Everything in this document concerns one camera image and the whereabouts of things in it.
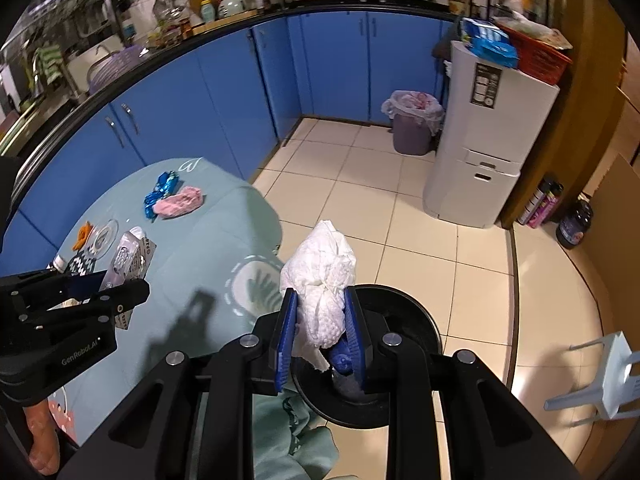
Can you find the white appliance box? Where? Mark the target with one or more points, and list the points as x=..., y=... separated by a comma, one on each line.
x=480, y=135

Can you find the round glass plate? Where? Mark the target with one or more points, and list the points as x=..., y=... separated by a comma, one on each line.
x=103, y=240

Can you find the green striped cloth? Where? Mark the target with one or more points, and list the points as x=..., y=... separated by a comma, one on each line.
x=48, y=62

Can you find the blue foil wrapper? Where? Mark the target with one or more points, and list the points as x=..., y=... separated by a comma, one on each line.
x=161, y=190

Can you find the pale green kettle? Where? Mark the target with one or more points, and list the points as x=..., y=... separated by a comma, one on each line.
x=231, y=6

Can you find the red plastic basket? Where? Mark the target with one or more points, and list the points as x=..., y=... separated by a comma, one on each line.
x=540, y=57

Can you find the orange peel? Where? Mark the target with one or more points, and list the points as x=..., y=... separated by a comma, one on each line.
x=82, y=236

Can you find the round black trash bin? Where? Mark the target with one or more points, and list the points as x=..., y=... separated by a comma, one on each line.
x=410, y=320

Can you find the white plastic bag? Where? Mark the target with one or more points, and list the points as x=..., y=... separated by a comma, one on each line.
x=325, y=270

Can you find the black and pink spray cans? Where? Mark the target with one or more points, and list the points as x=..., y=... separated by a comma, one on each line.
x=542, y=200

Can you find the pink plastic wrapper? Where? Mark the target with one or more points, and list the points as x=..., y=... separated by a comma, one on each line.
x=177, y=203

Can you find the silver foil packet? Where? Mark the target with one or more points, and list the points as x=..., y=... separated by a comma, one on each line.
x=132, y=255

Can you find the dark plastic jug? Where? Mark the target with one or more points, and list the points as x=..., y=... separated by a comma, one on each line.
x=575, y=225

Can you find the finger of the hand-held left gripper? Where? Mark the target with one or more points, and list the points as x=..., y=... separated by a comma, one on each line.
x=85, y=285
x=120, y=299

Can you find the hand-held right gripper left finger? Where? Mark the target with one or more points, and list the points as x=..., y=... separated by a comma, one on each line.
x=285, y=345

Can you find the white plastic stool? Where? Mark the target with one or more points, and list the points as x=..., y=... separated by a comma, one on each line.
x=620, y=375

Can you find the blue kitchen cabinets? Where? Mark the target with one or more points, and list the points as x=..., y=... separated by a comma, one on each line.
x=225, y=85

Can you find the purple bin with plastic bag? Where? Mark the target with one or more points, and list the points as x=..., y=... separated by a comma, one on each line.
x=412, y=130

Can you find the person's left hand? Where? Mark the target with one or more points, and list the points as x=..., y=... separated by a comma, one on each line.
x=42, y=440

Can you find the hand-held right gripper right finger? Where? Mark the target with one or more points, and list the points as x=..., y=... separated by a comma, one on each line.
x=353, y=340

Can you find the purple plastic basket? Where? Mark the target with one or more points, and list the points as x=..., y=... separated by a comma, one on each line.
x=115, y=67

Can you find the blue plastic packets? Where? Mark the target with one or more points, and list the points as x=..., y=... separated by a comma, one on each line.
x=490, y=42

